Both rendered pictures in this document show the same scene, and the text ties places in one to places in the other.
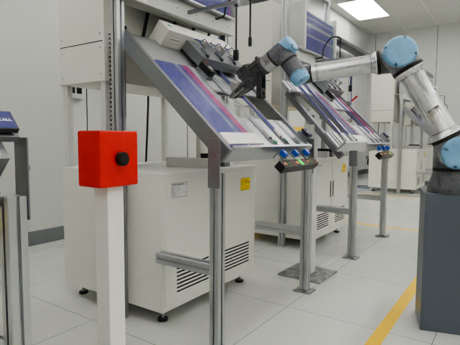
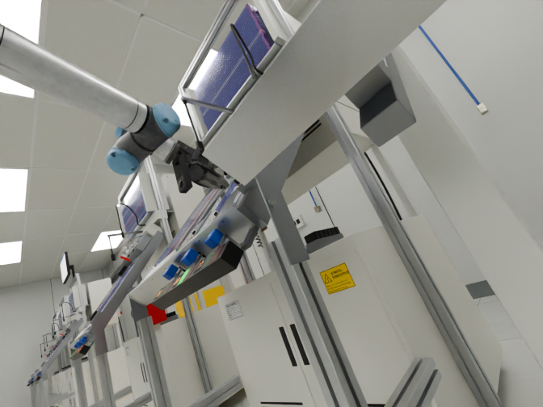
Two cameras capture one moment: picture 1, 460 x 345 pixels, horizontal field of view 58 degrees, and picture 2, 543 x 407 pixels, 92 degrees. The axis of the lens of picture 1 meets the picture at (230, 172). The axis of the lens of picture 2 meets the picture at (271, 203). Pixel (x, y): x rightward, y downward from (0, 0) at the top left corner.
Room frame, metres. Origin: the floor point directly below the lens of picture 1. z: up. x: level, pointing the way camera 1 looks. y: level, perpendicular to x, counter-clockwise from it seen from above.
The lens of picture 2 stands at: (2.10, -0.83, 0.57)
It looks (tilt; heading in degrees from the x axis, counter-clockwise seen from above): 17 degrees up; 97
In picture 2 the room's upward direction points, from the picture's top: 22 degrees counter-clockwise
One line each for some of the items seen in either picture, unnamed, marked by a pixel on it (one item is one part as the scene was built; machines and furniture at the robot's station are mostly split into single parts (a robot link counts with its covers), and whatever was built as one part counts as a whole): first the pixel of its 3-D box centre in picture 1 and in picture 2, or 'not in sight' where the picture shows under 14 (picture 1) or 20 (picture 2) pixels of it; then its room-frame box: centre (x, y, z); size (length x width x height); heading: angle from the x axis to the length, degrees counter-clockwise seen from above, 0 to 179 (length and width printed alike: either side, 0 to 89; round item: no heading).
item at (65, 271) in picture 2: not in sight; (69, 268); (-1.88, 2.87, 2.10); 0.58 x 0.14 x 0.41; 145
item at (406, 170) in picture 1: (399, 126); not in sight; (6.20, -2.50, 0.95); 1.36 x 0.82 x 1.90; 55
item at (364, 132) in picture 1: (315, 153); not in sight; (3.18, -0.65, 0.65); 1.01 x 0.73 x 1.29; 55
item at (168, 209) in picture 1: (163, 226); (353, 330); (2.08, 0.33, 0.31); 0.70 x 0.65 x 0.62; 145
